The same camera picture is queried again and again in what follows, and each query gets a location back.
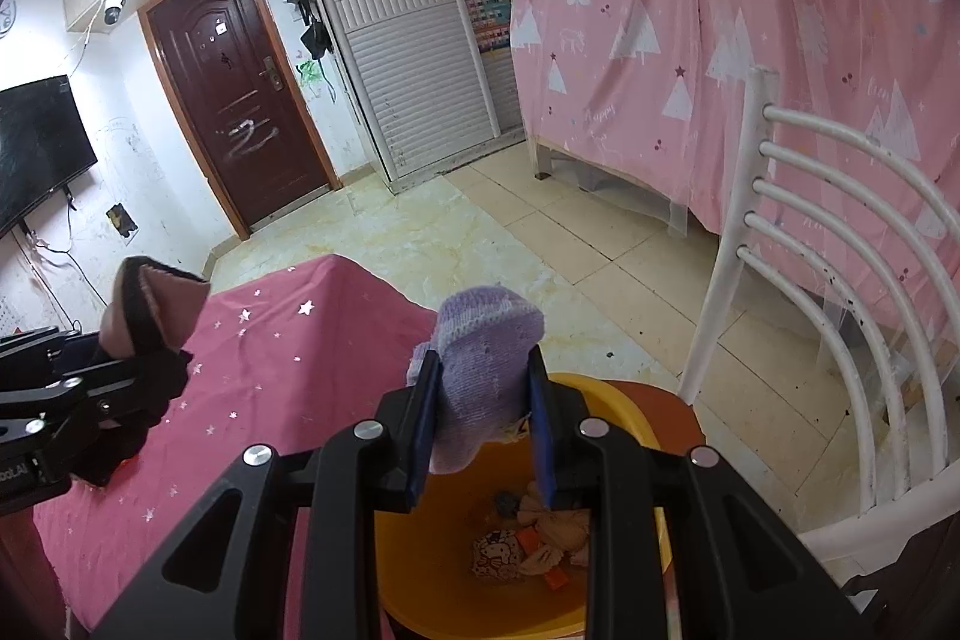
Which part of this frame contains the dark brown door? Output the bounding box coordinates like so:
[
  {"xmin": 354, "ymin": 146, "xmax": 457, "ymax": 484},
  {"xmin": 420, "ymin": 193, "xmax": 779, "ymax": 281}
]
[{"xmin": 137, "ymin": 0, "xmax": 342, "ymax": 240}]

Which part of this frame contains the brown round stool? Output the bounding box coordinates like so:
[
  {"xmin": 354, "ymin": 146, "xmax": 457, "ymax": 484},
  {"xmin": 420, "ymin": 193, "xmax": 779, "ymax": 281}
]
[{"xmin": 600, "ymin": 380, "xmax": 710, "ymax": 461}]

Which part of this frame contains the white louvred wardrobe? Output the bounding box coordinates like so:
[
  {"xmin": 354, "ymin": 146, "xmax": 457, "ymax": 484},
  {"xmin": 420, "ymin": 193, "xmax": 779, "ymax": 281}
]
[{"xmin": 291, "ymin": 0, "xmax": 552, "ymax": 195}]

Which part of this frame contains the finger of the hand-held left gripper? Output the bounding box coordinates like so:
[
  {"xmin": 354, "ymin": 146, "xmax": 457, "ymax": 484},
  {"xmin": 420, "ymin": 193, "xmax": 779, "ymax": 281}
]
[
  {"xmin": 0, "ymin": 356, "xmax": 162, "ymax": 444},
  {"xmin": 0, "ymin": 326, "xmax": 102, "ymax": 386}
]

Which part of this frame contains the pink star print tablecloth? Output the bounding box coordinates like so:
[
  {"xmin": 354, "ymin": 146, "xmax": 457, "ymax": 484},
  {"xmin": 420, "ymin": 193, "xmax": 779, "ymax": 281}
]
[{"xmin": 34, "ymin": 254, "xmax": 440, "ymax": 640}]

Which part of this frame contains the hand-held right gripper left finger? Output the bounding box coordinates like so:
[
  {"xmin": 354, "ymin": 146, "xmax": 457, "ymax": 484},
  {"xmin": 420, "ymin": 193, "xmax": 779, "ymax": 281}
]
[{"xmin": 94, "ymin": 347, "xmax": 443, "ymax": 640}]

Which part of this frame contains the small black hanging bag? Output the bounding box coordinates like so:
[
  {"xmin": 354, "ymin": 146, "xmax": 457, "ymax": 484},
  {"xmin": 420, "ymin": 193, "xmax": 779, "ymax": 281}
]
[{"xmin": 300, "ymin": 19, "xmax": 334, "ymax": 61}]

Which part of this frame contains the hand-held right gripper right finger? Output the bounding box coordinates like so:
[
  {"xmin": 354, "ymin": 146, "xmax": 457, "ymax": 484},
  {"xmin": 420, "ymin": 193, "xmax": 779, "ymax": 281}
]
[{"xmin": 525, "ymin": 346, "xmax": 875, "ymax": 640}]

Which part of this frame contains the cartoon print packet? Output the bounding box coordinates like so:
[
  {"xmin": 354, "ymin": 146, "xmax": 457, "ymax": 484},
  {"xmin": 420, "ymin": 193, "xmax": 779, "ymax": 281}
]
[{"xmin": 471, "ymin": 530, "xmax": 527, "ymax": 585}]

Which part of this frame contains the pink black sock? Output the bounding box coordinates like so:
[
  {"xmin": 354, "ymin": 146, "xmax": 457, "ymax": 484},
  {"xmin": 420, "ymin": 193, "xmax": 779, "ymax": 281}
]
[{"xmin": 71, "ymin": 256, "xmax": 214, "ymax": 488}]

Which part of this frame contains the pink tree print curtain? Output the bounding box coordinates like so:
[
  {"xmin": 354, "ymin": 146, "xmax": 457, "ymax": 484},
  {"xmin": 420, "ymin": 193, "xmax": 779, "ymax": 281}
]
[{"xmin": 508, "ymin": 0, "xmax": 960, "ymax": 345}]

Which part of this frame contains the white metal chair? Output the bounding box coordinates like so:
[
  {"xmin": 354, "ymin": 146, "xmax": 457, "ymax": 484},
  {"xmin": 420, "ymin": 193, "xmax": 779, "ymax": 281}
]
[{"xmin": 679, "ymin": 66, "xmax": 960, "ymax": 582}]

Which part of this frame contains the black wall television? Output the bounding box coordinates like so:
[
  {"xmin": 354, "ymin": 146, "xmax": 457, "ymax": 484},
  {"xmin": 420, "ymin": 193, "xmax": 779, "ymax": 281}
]
[{"xmin": 0, "ymin": 75, "xmax": 99, "ymax": 238}]

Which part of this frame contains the yellow plastic basin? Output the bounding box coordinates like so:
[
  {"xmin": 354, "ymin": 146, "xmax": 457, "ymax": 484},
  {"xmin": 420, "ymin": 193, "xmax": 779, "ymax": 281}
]
[{"xmin": 373, "ymin": 372, "xmax": 673, "ymax": 640}]

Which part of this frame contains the purple knit sock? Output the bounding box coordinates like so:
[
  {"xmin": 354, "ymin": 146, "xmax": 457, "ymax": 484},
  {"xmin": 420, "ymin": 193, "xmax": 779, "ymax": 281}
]
[{"xmin": 407, "ymin": 286, "xmax": 545, "ymax": 475}]

